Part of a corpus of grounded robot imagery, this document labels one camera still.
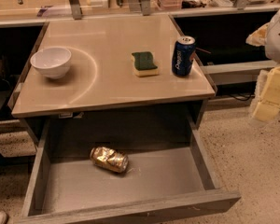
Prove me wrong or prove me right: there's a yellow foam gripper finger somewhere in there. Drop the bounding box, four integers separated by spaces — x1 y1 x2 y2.
251 66 280 122

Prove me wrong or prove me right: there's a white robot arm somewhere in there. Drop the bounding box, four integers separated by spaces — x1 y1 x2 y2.
246 9 280 122

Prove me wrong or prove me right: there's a blue pepsi can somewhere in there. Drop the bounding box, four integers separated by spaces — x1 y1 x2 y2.
172 35 196 77

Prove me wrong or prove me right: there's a beige top counter cabinet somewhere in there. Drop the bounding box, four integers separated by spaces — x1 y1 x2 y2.
7 13 218 147

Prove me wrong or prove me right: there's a grey wooden open drawer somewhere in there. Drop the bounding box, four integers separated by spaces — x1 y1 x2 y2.
19 106 240 224

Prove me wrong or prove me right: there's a green and yellow sponge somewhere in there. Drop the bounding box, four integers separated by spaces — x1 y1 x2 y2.
132 51 159 77

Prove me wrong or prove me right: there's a white ceramic bowl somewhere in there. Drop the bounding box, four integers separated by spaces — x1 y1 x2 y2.
30 47 72 79

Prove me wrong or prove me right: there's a black cable on floor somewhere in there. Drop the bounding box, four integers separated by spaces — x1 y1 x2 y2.
228 91 256 102

